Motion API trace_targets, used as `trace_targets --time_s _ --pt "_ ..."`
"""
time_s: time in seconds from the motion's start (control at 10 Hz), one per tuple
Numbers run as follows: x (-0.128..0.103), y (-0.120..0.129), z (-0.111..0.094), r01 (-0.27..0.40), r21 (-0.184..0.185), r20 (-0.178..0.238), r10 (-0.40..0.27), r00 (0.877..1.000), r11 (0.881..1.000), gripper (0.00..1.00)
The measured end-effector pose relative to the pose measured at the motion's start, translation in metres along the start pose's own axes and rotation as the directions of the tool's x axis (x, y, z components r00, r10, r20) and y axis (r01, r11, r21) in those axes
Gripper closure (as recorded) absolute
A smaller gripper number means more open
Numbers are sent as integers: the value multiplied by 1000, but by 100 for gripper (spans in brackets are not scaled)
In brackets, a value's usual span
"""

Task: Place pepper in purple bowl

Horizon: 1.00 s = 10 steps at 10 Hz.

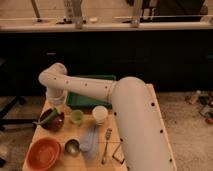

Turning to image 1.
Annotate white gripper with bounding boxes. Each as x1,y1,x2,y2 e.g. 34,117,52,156
46,88,67,107

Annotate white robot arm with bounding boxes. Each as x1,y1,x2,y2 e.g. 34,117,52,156
38,63,177,171

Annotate dark purple bowl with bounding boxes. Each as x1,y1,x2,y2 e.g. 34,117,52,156
40,109,64,132

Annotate small metal bowl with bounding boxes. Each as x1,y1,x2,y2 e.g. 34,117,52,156
65,139,80,156

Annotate orange bowl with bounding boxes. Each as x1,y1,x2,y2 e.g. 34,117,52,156
26,138,61,171

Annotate small green cup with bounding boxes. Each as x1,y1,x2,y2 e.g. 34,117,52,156
70,110,84,125

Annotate white cup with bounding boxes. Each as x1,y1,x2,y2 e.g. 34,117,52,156
92,106,108,125

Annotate black office chair base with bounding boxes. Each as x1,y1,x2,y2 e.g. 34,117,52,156
0,95,38,132

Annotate light blue cloth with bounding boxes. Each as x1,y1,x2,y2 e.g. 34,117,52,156
79,125,98,160

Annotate white long workbench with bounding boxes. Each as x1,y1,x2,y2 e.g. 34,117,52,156
0,15,213,33

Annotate black wire clip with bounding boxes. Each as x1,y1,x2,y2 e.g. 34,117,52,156
112,144,125,164

